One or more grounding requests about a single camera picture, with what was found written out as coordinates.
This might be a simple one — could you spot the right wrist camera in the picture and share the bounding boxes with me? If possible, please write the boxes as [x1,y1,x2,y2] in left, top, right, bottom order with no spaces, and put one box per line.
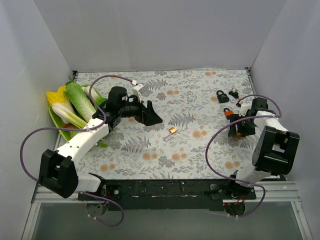
[236,99,252,117]

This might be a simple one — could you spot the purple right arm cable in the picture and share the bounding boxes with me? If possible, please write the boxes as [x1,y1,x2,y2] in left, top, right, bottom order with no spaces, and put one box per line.
[205,94,283,218]

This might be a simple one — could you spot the aluminium frame rail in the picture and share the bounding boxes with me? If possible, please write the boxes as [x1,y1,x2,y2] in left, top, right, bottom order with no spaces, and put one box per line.
[22,178,312,240]

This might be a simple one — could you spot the black Kaijing padlock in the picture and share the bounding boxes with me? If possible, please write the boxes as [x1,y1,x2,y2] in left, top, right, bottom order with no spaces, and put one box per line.
[216,90,230,104]

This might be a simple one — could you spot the floral patterned table mat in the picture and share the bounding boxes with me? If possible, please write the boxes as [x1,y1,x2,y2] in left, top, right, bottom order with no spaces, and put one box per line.
[76,69,260,180]

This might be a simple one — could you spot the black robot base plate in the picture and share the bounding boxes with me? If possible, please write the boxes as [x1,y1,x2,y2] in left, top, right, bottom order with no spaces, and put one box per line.
[77,179,256,211]

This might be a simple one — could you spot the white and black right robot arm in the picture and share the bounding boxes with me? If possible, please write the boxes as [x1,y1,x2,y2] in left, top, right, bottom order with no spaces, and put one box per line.
[225,97,300,199]

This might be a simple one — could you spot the bok choy toy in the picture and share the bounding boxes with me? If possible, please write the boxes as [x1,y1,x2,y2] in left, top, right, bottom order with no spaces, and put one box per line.
[82,86,107,105]

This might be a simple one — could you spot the large brass padlock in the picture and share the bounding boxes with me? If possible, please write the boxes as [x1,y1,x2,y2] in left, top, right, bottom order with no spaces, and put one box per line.
[232,133,246,141]

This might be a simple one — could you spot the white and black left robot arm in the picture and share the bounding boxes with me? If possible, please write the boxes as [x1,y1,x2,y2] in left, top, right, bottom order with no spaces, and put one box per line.
[38,83,163,200]

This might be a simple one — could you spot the yellow-leaf cabbage toy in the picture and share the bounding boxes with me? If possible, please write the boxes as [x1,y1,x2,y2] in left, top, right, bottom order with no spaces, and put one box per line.
[46,85,87,129]

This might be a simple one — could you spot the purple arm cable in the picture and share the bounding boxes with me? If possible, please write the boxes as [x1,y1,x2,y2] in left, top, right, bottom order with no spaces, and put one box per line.
[19,74,136,227]
[205,94,283,218]

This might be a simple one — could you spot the napa cabbage toy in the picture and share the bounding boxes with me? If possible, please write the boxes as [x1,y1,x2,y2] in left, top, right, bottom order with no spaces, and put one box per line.
[65,82,96,122]

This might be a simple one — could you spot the orange and black padlock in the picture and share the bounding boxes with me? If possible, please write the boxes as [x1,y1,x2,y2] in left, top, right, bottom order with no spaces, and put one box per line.
[223,107,234,120]

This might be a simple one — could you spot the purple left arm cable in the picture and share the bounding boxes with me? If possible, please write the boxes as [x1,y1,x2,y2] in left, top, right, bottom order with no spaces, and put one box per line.
[19,74,136,227]

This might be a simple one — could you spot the green vegetable tray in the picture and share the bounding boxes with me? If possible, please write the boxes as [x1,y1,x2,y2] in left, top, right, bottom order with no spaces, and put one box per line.
[48,83,108,147]

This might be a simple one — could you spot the black-headed key bunch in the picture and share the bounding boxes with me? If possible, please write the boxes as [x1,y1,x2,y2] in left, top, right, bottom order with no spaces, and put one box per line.
[228,88,239,100]

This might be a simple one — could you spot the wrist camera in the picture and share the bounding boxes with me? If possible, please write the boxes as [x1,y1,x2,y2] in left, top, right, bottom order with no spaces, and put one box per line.
[236,99,252,117]
[131,80,148,103]

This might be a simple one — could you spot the small brass padlock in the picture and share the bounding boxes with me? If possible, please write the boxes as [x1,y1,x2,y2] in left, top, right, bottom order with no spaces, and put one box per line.
[163,127,178,142]

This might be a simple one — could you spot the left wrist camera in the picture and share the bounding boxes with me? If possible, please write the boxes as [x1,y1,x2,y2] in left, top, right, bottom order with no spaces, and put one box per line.
[131,80,148,103]

